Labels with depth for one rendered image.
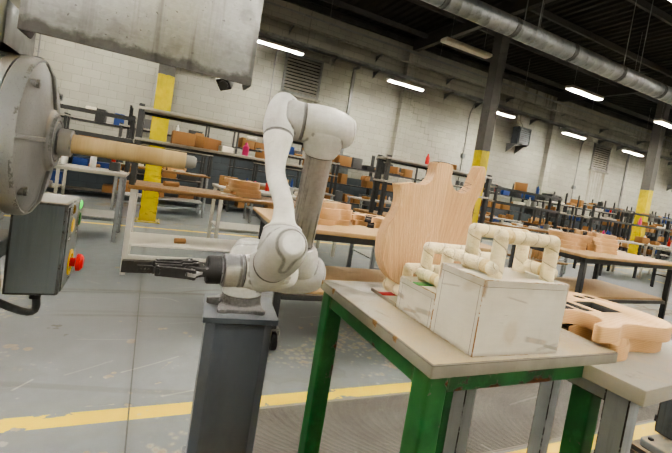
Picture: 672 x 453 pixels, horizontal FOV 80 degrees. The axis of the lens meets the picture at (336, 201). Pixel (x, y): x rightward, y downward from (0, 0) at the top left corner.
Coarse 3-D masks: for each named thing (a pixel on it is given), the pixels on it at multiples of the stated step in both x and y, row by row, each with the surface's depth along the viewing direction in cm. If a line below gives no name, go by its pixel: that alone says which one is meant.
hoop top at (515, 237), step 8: (496, 232) 88; (504, 232) 87; (512, 232) 88; (520, 232) 90; (528, 232) 91; (512, 240) 88; (520, 240) 89; (528, 240) 90; (536, 240) 91; (544, 240) 92; (552, 240) 93
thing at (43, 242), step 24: (24, 216) 81; (48, 216) 83; (72, 216) 87; (24, 240) 82; (48, 240) 83; (72, 240) 92; (24, 264) 82; (48, 264) 84; (24, 288) 82; (48, 288) 84; (24, 312) 86
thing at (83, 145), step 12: (72, 144) 66; (84, 144) 67; (96, 144) 67; (108, 144) 68; (120, 144) 69; (132, 144) 70; (96, 156) 68; (108, 156) 69; (120, 156) 69; (132, 156) 70; (144, 156) 70; (156, 156) 71; (168, 156) 72; (180, 156) 73; (180, 168) 74
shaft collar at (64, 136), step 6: (60, 132) 65; (66, 132) 65; (72, 132) 66; (60, 138) 65; (66, 138) 65; (60, 144) 65; (66, 144) 65; (60, 150) 65; (66, 150) 65; (66, 156) 67
